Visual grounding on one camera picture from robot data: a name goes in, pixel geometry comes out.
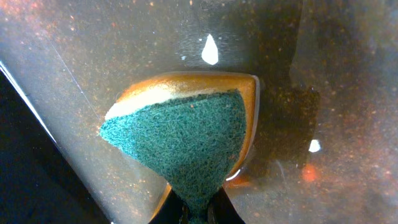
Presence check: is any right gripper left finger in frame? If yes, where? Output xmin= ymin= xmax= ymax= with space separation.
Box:
xmin=149 ymin=188 xmax=187 ymax=224

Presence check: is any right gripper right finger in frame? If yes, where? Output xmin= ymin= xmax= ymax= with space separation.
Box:
xmin=211 ymin=188 xmax=245 ymax=224

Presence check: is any green yellow sponge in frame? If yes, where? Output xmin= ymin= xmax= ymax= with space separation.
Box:
xmin=99 ymin=72 xmax=260 ymax=223

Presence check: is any black plastic tray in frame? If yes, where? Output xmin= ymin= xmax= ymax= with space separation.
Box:
xmin=1 ymin=74 xmax=397 ymax=223

